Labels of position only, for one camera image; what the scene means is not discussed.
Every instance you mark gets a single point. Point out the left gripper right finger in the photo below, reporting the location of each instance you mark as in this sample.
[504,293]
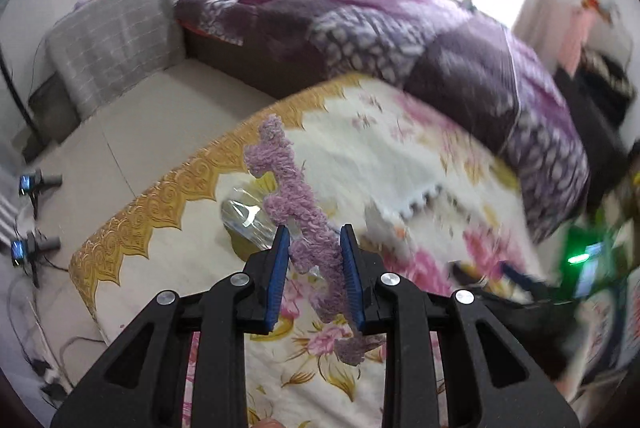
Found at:
[470,359]

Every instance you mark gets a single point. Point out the purple fuzzy cloth strip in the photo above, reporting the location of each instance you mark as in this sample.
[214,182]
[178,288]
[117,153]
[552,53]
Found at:
[316,244]

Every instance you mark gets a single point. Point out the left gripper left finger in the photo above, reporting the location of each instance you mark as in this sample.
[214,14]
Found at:
[179,344]

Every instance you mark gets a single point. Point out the grey checked cushion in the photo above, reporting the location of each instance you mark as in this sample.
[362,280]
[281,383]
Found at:
[106,47]

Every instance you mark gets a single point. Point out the floral cream blanket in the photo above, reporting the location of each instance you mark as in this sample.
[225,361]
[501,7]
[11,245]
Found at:
[358,142]

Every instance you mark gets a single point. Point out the lower tripod camera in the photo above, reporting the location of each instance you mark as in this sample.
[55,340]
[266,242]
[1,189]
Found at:
[27,251]

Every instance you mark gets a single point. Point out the person's left hand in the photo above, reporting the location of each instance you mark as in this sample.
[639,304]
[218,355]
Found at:
[268,423]

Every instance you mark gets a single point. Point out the pile of folded clothes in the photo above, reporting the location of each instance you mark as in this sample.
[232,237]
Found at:
[606,83]

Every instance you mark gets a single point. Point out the grey foam puzzle strip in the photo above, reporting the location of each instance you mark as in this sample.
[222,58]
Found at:
[410,208]

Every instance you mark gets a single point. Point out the purple patterned bed blanket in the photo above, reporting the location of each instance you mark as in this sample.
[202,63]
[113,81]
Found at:
[465,65]

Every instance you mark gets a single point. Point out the upper tripod camera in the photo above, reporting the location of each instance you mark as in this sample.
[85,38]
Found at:
[34,184]

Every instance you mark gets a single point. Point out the pink padded cabinet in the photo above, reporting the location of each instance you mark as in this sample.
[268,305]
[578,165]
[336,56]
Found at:
[575,37]

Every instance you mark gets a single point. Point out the clear plastic bottle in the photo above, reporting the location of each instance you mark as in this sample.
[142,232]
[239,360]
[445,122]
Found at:
[244,217]

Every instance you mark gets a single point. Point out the tripod camera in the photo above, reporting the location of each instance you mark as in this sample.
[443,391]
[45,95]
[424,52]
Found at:
[34,184]
[27,251]

